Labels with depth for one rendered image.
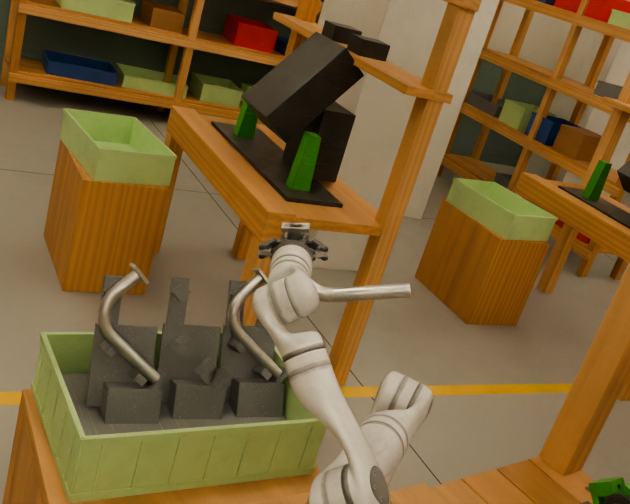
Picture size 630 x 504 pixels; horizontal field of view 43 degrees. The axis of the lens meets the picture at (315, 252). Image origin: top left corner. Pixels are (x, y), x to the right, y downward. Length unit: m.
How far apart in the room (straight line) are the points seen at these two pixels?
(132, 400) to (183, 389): 0.13
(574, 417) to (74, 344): 1.32
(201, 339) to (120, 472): 0.42
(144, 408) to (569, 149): 6.06
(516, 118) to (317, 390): 6.98
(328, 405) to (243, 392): 0.88
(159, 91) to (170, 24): 0.62
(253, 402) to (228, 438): 0.25
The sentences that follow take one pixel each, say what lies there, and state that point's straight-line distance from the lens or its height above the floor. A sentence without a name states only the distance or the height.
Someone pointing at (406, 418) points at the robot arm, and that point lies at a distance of 1.47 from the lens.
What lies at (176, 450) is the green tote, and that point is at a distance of 1.83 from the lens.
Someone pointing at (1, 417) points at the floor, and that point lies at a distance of 3.37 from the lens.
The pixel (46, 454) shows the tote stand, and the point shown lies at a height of 0.79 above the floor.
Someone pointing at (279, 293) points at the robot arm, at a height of 1.49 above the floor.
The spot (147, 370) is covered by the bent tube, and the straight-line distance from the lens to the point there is 1.96.
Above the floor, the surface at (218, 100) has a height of 0.30.
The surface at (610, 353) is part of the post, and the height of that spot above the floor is 1.26.
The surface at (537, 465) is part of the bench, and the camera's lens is 2.34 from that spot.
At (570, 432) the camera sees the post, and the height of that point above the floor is 1.00.
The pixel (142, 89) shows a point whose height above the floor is 0.28.
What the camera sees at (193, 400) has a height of 0.89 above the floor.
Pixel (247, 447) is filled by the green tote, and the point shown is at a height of 0.90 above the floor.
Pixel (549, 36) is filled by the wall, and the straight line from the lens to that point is 10.47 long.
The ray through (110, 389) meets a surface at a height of 0.93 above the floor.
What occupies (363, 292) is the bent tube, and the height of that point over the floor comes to 1.40.
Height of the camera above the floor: 2.01
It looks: 21 degrees down
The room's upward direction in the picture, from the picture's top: 17 degrees clockwise
